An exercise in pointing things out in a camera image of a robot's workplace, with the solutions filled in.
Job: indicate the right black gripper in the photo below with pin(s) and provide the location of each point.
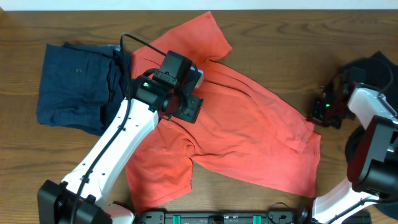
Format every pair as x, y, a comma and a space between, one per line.
324, 113

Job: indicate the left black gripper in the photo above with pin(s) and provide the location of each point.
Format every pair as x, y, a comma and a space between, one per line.
191, 109

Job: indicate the red t-shirt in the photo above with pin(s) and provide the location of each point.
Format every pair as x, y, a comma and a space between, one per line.
243, 130

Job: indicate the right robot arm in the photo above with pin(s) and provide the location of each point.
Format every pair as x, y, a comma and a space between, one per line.
372, 171

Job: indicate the black garment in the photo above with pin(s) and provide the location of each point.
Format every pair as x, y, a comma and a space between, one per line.
375, 73

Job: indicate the folded navy blue pants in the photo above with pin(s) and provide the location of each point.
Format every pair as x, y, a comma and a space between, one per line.
82, 86

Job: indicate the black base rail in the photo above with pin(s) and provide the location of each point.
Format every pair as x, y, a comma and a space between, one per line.
276, 215

